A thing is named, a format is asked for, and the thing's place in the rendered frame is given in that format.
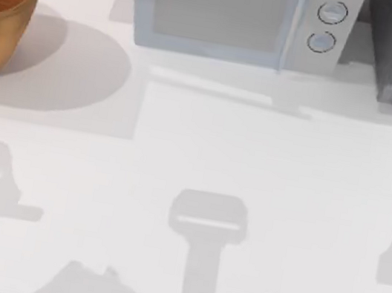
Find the microwave oven door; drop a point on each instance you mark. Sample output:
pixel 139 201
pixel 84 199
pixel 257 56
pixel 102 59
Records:
pixel 218 11

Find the pale microwave oven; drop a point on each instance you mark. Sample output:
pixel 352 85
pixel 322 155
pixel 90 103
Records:
pixel 319 63

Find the round microwave knob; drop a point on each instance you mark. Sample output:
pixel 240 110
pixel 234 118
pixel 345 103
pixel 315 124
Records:
pixel 332 12
pixel 321 41

